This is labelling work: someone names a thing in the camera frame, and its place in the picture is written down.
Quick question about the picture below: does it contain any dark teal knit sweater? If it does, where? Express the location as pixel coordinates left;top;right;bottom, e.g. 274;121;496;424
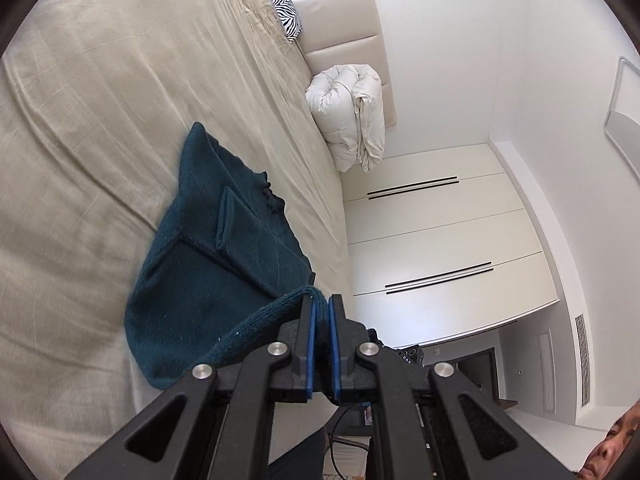
124;121;331;392

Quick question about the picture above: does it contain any white air vent grille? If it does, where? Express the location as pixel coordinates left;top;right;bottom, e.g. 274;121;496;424
574;313;592;408

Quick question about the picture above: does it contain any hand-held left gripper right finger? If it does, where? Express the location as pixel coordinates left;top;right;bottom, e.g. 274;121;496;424
327;294;576;480

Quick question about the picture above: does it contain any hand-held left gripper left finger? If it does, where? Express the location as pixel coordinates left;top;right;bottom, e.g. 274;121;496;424
65;294;321;480

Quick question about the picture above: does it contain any folded white duvet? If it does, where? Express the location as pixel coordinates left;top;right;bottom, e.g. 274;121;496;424
305;63;387;173

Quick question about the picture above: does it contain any cream padded headboard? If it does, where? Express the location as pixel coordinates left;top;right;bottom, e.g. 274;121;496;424
277;0;401;131

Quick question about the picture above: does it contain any black cable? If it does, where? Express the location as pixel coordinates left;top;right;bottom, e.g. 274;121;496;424
326;402;372;480

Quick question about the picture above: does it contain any black wardrobe handle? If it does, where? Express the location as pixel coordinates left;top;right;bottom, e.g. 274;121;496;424
369;180;459;200
386;267;495;295
367;176;458;196
385;261;492;290

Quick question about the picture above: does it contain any person's head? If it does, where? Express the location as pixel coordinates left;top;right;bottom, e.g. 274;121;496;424
575;400;640;480

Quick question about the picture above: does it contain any white built-in wardrobe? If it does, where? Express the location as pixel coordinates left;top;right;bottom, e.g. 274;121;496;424
340;140;561;351

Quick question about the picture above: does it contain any bed with beige sheet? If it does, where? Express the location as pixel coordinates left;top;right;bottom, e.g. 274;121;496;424
0;0;351;480

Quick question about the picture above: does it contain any zebra print pillow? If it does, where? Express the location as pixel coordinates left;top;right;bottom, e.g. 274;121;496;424
254;0;303;43

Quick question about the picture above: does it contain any dark wooden door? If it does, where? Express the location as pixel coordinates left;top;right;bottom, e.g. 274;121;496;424
450;347;501;401

